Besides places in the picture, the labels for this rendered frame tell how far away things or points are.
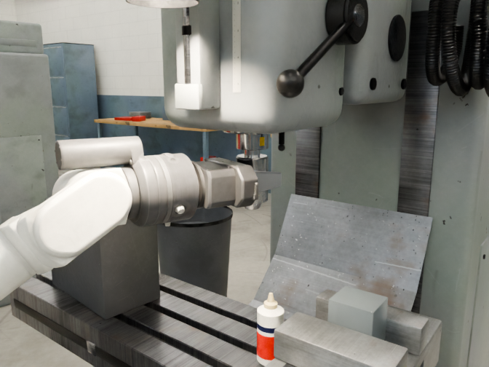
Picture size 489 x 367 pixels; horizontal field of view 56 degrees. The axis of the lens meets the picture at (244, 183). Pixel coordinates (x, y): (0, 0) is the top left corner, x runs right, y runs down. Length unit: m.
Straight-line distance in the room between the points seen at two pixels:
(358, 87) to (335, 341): 0.35
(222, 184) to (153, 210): 0.10
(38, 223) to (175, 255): 2.13
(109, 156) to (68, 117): 7.28
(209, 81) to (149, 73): 6.70
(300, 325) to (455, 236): 0.44
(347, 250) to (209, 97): 0.54
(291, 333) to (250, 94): 0.29
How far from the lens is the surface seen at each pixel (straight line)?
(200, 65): 0.54
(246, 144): 0.63
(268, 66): 0.53
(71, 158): 0.55
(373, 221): 0.98
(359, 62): 0.68
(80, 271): 0.92
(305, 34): 0.57
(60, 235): 0.51
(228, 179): 0.59
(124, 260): 0.86
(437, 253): 0.97
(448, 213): 0.94
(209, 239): 2.56
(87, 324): 0.88
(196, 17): 0.55
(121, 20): 7.77
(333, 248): 1.00
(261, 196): 0.65
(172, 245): 2.59
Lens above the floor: 1.37
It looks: 12 degrees down
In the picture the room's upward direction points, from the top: straight up
